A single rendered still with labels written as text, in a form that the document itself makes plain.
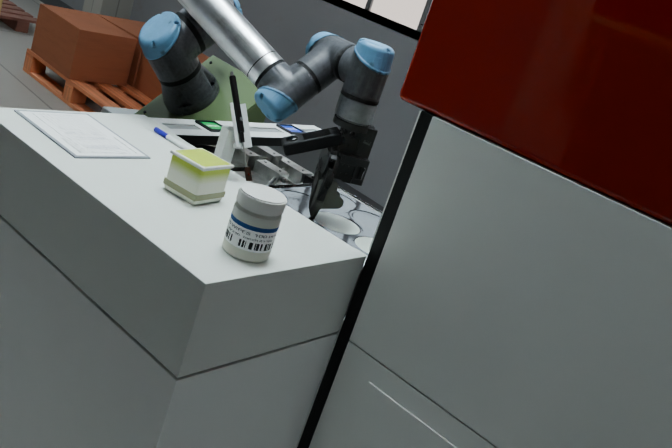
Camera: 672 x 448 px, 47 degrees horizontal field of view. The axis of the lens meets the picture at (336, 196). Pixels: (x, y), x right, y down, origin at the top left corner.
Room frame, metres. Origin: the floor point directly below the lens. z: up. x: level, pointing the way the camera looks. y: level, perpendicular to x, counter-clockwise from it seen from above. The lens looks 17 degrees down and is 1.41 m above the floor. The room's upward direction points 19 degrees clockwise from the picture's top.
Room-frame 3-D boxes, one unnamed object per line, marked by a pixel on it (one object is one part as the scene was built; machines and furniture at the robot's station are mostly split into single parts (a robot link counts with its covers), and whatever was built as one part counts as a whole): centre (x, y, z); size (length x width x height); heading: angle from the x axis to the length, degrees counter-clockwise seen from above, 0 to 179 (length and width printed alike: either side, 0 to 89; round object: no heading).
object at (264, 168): (1.67, 0.16, 0.89); 0.08 x 0.03 x 0.03; 55
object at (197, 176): (1.18, 0.22, 1.00); 0.07 x 0.07 x 0.07; 62
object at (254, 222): (1.03, 0.10, 1.01); 0.07 x 0.07 x 0.10
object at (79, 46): (4.86, 1.51, 0.24); 1.28 x 0.88 x 0.47; 49
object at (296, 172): (1.74, 0.11, 0.89); 0.08 x 0.03 x 0.03; 55
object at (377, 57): (1.46, 0.02, 1.21); 0.09 x 0.08 x 0.11; 46
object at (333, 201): (1.44, 0.01, 0.95); 0.06 x 0.03 x 0.09; 108
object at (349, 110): (1.46, 0.02, 1.13); 0.08 x 0.08 x 0.05
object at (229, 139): (1.33, 0.21, 1.03); 0.06 x 0.04 x 0.13; 55
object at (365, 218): (1.47, -0.02, 0.90); 0.34 x 0.34 x 0.01; 55
